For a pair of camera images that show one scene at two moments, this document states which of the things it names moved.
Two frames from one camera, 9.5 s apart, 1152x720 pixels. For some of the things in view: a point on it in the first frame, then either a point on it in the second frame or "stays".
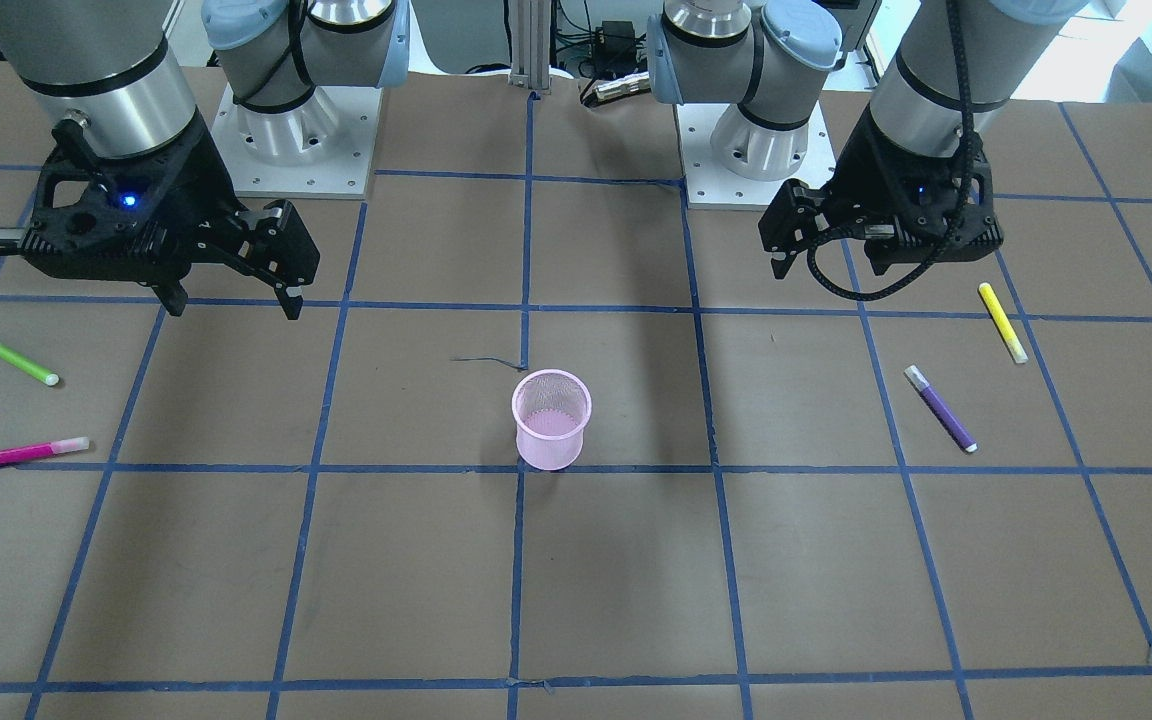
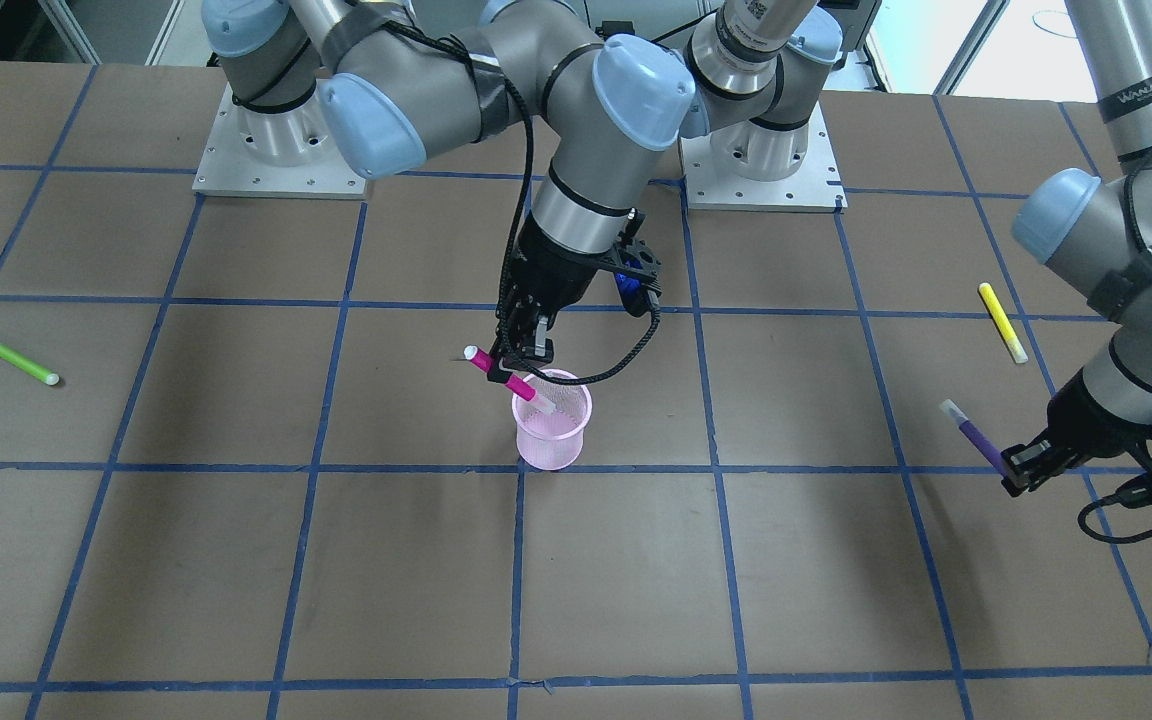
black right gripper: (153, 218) → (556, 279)
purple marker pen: (968, 444) → (993, 454)
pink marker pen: (13, 455) → (519, 387)
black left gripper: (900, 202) → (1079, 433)
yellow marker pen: (1006, 324) stays
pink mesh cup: (551, 408) stays
